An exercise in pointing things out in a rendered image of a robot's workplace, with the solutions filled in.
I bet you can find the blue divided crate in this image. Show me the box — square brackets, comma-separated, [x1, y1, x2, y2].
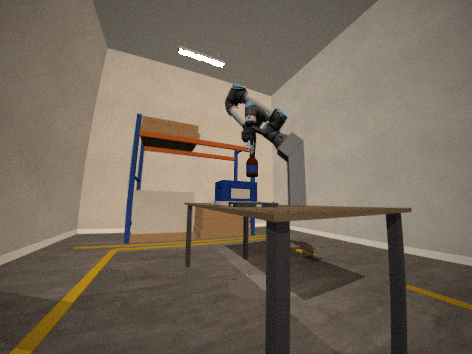
[215, 180, 257, 202]

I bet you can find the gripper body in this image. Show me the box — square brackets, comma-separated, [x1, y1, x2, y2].
[241, 121, 256, 143]

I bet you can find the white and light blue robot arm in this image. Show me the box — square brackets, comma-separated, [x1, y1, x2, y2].
[225, 84, 289, 149]

